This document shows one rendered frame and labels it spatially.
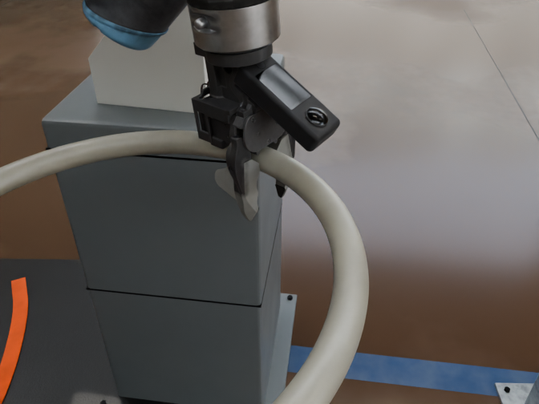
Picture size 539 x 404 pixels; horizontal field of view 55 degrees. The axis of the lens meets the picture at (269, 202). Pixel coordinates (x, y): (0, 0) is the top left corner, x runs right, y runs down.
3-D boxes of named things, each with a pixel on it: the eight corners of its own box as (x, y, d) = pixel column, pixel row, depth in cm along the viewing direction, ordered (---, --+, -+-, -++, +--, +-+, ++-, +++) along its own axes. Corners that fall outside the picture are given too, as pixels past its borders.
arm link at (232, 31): (296, -11, 51) (228, 18, 46) (298, 38, 54) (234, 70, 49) (232, -21, 57) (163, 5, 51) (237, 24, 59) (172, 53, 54)
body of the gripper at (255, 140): (241, 118, 66) (228, 23, 59) (293, 136, 62) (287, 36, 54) (197, 144, 62) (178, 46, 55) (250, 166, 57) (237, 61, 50)
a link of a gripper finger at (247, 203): (224, 206, 67) (226, 138, 63) (258, 223, 64) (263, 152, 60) (206, 213, 65) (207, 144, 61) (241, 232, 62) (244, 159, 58)
